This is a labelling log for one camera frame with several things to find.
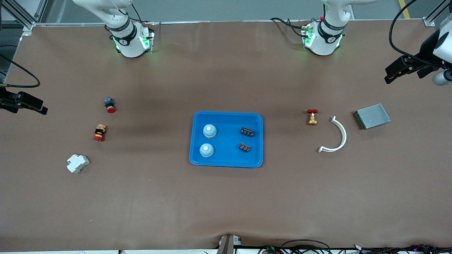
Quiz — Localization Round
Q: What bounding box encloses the grey metal box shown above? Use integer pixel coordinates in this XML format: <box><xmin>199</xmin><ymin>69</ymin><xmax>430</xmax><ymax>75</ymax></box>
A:
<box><xmin>354</xmin><ymin>103</ymin><xmax>392</xmax><ymax>130</ymax></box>

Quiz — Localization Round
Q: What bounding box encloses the black left base cable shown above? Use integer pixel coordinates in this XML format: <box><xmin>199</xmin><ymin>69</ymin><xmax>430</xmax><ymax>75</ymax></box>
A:
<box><xmin>270</xmin><ymin>17</ymin><xmax>308</xmax><ymax>38</ymax></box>

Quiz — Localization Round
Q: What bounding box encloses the green-lit base connector box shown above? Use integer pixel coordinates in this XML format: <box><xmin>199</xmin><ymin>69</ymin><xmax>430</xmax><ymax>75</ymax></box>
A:
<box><xmin>301</xmin><ymin>23</ymin><xmax>315</xmax><ymax>49</ymax></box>
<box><xmin>141</xmin><ymin>23</ymin><xmax>156</xmax><ymax>54</ymax></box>

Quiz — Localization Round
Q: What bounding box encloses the white circuit breaker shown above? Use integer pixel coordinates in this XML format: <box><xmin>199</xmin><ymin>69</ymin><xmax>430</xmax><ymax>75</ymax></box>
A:
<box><xmin>66</xmin><ymin>154</ymin><xmax>90</xmax><ymax>174</ymax></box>

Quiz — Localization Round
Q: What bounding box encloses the grey metal table bracket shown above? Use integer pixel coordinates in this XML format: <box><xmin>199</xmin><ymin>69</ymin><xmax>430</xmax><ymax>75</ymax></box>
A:
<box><xmin>216</xmin><ymin>234</ymin><xmax>243</xmax><ymax>254</ymax></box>

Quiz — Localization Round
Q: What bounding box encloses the black looped cable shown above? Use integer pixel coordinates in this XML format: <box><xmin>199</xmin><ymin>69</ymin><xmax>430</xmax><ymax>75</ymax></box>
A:
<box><xmin>280</xmin><ymin>239</ymin><xmax>332</xmax><ymax>254</ymax></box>

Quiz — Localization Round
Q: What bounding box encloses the brown table mat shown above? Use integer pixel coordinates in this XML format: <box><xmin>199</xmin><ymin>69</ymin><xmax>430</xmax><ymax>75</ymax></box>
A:
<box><xmin>0</xmin><ymin>19</ymin><xmax>452</xmax><ymax>253</ymax></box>

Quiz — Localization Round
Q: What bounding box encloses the white curved plastic strip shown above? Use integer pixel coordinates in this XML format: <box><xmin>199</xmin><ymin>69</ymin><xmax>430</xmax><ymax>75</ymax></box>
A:
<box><xmin>318</xmin><ymin>116</ymin><xmax>347</xmax><ymax>153</ymax></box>

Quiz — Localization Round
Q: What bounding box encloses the red emergency button orange body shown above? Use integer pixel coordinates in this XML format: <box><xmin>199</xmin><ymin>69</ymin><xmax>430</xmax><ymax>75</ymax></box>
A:
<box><xmin>93</xmin><ymin>124</ymin><xmax>107</xmax><ymax>142</ymax></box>

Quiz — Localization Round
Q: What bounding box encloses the blue plastic tray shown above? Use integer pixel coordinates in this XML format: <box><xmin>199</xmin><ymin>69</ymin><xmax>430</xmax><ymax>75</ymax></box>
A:
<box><xmin>189</xmin><ymin>111</ymin><xmax>264</xmax><ymax>168</ymax></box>

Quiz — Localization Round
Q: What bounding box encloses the black base cable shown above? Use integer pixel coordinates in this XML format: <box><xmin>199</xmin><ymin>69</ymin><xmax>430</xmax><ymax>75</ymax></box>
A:
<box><xmin>270</xmin><ymin>17</ymin><xmax>308</xmax><ymax>38</ymax></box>
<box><xmin>129</xmin><ymin>2</ymin><xmax>156</xmax><ymax>26</ymax></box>

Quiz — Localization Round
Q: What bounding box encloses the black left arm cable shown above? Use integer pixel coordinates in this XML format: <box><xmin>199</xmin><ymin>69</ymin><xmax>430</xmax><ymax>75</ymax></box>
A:
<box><xmin>388</xmin><ymin>0</ymin><xmax>452</xmax><ymax>69</ymax></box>

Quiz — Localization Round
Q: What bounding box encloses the red push button black body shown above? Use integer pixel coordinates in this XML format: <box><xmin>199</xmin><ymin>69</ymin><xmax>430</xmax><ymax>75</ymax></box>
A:
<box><xmin>103</xmin><ymin>97</ymin><xmax>117</xmax><ymax>114</ymax></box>

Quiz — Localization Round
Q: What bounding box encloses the black right base cable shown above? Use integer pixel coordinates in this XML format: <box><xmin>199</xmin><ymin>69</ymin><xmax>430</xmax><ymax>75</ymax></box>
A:
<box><xmin>129</xmin><ymin>2</ymin><xmax>156</xmax><ymax>26</ymax></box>

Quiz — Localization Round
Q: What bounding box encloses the tangled cable bundle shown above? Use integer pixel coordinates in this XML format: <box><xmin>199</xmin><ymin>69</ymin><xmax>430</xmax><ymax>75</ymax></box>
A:
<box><xmin>353</xmin><ymin>243</ymin><xmax>452</xmax><ymax>254</ymax></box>

